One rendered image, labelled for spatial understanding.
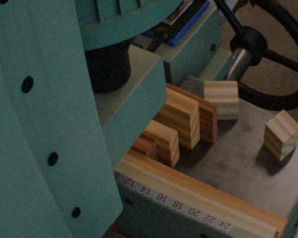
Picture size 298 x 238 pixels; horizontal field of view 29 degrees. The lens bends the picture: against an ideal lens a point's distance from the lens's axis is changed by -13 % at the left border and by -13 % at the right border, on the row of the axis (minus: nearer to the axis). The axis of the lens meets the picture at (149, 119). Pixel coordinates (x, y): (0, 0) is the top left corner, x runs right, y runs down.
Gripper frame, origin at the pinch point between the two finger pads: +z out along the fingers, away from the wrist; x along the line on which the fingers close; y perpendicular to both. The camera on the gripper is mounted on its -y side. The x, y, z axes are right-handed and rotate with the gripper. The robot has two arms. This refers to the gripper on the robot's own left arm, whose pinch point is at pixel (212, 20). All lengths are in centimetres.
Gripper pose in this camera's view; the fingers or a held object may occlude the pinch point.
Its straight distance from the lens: 110.4
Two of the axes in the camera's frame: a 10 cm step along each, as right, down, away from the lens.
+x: -8.0, -4.2, 4.4
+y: 3.8, 2.2, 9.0
